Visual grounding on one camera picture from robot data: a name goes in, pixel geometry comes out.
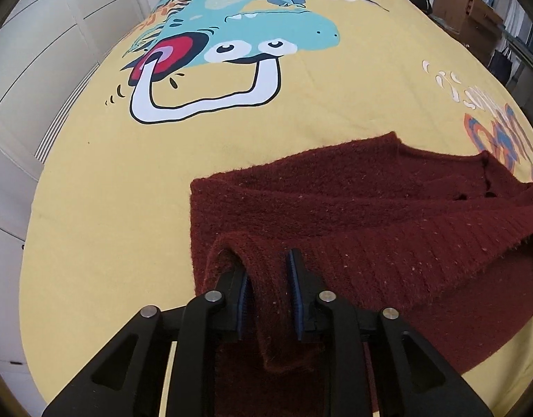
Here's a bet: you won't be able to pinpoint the brown cardboard boxes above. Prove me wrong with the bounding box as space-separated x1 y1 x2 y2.
434 0 506 46

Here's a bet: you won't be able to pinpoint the yellow printed bed blanket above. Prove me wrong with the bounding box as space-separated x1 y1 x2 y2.
21 0 533 417

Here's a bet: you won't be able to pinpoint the dark red knit sweater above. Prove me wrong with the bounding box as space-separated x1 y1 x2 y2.
189 130 533 417

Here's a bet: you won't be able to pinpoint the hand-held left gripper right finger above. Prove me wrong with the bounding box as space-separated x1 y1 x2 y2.
285 247 495 417

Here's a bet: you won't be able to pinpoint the white wardrobe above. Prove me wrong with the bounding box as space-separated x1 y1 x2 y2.
0 0 167 404

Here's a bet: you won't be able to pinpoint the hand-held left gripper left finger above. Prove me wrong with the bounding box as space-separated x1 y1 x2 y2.
43 265 250 417

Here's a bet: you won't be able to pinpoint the dark hanging bag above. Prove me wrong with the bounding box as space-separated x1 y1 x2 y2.
488 48 517 85

